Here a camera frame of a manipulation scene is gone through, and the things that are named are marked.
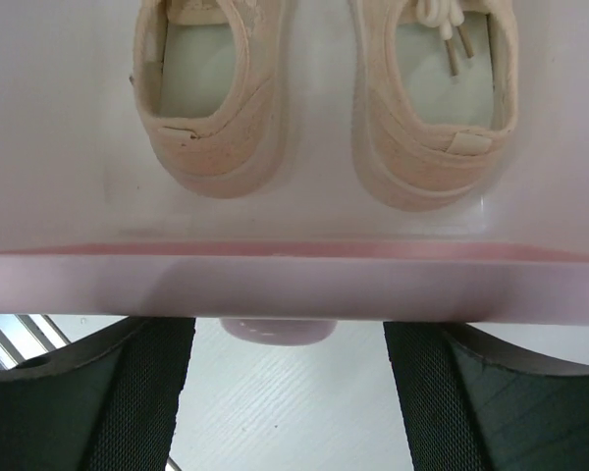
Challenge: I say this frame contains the light pink drawer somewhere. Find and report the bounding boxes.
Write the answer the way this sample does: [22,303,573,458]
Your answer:
[0,1,589,325]

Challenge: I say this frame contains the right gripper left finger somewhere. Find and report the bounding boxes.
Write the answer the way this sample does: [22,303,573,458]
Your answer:
[0,317,195,470]

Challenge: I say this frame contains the cream sneaker with laces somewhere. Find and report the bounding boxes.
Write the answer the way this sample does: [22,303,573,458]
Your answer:
[131,1,289,198]

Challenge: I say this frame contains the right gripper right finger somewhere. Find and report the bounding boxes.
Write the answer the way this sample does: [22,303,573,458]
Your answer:
[383,322,589,470]

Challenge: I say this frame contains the aluminium mounting rail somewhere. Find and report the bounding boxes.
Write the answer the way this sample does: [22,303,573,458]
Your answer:
[0,313,75,369]

